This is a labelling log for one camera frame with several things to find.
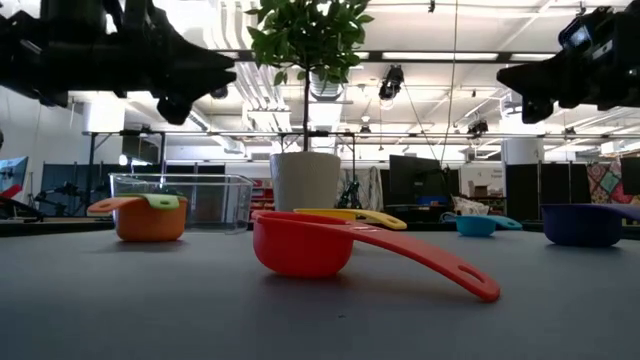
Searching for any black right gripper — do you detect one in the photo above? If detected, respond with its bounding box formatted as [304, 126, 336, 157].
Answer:
[497, 29, 640, 125]

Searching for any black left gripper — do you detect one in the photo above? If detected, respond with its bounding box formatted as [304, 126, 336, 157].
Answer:
[0, 0, 238, 126]

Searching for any green measuring cup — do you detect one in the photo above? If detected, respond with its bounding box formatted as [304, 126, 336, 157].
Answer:
[118, 193, 187, 211]

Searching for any purple measuring cup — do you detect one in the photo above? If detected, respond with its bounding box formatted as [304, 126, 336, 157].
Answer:
[540, 202, 640, 248]

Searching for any teal measuring cup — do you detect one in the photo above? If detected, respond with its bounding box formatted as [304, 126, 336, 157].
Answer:
[454, 214, 524, 238]

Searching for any orange measuring cup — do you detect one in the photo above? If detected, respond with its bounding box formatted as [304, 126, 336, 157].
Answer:
[87, 194, 189, 243]

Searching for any red measuring cup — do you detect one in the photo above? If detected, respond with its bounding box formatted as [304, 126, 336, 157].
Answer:
[250, 209, 502, 304]

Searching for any yellow measuring cup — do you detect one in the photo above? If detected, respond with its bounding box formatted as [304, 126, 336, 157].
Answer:
[293, 207, 408, 231]

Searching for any black room partition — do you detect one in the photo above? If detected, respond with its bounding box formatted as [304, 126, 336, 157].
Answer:
[504, 162, 594, 224]

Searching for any green leafy plant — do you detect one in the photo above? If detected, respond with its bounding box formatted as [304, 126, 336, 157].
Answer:
[244, 0, 375, 153]

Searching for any colourful patchwork quilt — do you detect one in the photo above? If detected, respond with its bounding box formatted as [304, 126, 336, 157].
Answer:
[585, 159, 640, 207]

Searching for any clear plastic bin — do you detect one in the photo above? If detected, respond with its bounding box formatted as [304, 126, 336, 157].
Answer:
[108, 172, 255, 235]

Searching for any red storage bin shelf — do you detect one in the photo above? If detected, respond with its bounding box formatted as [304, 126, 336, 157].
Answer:
[249, 178, 276, 215]

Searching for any white crumpled cloth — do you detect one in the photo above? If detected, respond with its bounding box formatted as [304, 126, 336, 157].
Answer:
[452, 195, 490, 218]

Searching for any white ribbed plant pot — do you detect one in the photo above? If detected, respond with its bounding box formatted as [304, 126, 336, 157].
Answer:
[269, 151, 342, 213]

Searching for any black computer monitor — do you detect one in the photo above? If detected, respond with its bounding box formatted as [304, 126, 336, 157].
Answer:
[388, 154, 447, 206]

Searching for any blue room partition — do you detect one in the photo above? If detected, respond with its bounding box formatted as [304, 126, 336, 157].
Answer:
[39, 162, 122, 217]

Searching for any grey draped cloth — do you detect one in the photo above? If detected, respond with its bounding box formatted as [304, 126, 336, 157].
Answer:
[338, 166, 384, 212]

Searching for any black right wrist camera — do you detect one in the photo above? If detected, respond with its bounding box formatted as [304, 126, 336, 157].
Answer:
[558, 5, 615, 52]

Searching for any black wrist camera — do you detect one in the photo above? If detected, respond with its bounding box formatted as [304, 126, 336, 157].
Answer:
[558, 5, 615, 52]
[39, 0, 152, 32]

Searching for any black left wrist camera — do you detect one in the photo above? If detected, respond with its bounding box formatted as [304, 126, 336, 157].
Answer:
[39, 0, 152, 32]

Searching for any black ceiling rig camera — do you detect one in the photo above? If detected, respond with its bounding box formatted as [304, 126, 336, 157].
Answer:
[378, 64, 405, 102]

